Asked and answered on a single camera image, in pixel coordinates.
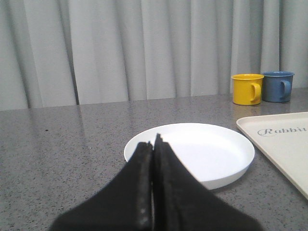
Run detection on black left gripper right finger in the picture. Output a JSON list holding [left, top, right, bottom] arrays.
[[153, 135, 262, 231]]

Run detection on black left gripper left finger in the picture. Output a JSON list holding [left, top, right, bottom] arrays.
[[50, 142, 153, 231]]

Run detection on white round plate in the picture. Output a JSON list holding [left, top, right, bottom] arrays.
[[124, 123, 255, 190]]

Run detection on cream rabbit serving tray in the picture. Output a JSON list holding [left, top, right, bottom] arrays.
[[236, 112, 308, 197]]

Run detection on yellow enamel mug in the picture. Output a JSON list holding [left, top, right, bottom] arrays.
[[231, 74, 264, 106]]

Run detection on blue enamel mug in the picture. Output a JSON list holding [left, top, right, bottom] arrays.
[[262, 71, 295, 103]]

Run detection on grey pleated curtain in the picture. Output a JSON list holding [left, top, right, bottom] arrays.
[[0, 0, 308, 110]]

